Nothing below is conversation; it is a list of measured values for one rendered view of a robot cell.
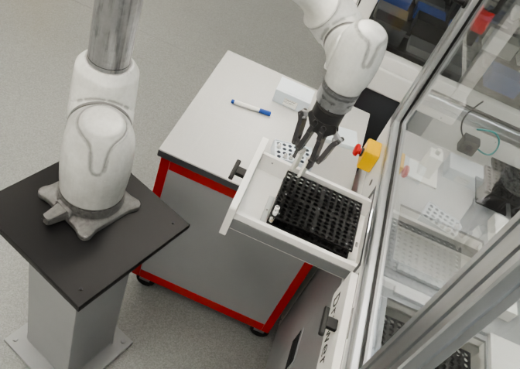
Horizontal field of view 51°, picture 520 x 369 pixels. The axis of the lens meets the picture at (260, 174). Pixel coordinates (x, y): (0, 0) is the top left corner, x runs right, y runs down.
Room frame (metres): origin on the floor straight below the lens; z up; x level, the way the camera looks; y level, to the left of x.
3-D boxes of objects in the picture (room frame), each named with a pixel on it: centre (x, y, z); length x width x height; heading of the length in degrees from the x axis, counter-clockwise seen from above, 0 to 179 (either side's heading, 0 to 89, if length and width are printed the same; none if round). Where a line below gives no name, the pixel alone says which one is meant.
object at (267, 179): (1.02, -0.18, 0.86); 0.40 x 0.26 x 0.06; 90
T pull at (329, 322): (0.70, -0.27, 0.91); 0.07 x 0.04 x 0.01; 0
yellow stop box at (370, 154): (1.35, -0.28, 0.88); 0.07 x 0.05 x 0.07; 0
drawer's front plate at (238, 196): (1.02, 0.03, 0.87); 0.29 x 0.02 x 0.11; 0
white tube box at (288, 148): (1.31, -0.07, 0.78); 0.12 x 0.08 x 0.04; 107
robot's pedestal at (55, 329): (0.83, 0.36, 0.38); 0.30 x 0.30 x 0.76; 70
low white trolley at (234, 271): (1.43, 0.01, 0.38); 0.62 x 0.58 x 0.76; 0
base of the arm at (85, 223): (0.82, 0.36, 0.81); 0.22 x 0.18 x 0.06; 158
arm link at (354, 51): (1.09, -0.08, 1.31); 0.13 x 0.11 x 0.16; 25
